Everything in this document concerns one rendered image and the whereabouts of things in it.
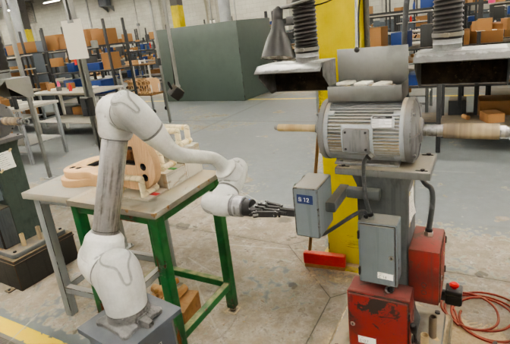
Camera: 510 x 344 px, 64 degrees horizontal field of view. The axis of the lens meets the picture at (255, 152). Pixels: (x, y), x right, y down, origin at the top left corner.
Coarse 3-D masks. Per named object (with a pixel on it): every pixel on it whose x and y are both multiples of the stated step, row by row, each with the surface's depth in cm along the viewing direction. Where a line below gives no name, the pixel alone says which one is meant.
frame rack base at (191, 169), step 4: (192, 144) 232; (196, 144) 233; (188, 148) 228; (192, 148) 230; (196, 148) 233; (164, 156) 231; (164, 160) 232; (168, 160) 230; (184, 164) 225; (188, 164) 228; (192, 164) 231; (196, 164) 234; (200, 164) 238; (188, 168) 228; (192, 168) 231; (196, 168) 234; (200, 168) 238; (188, 172) 229; (192, 172) 232; (196, 172) 235; (188, 176) 229; (192, 176) 232
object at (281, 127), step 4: (280, 124) 185; (284, 124) 184; (280, 128) 184; (284, 128) 183; (288, 128) 182; (292, 128) 181; (296, 128) 180; (300, 128) 179; (304, 128) 178; (308, 128) 177; (312, 128) 176
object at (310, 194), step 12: (300, 180) 157; (312, 180) 155; (324, 180) 154; (300, 192) 150; (312, 192) 148; (324, 192) 154; (300, 204) 152; (312, 204) 149; (324, 204) 154; (300, 216) 153; (312, 216) 151; (324, 216) 155; (348, 216) 162; (300, 228) 155; (312, 228) 152; (324, 228) 155; (336, 228) 163
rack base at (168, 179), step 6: (180, 168) 222; (162, 174) 213; (168, 174) 215; (174, 174) 218; (180, 174) 222; (186, 174) 227; (162, 180) 215; (168, 180) 215; (174, 180) 218; (180, 180) 223; (162, 186) 216; (168, 186) 215; (174, 186) 219
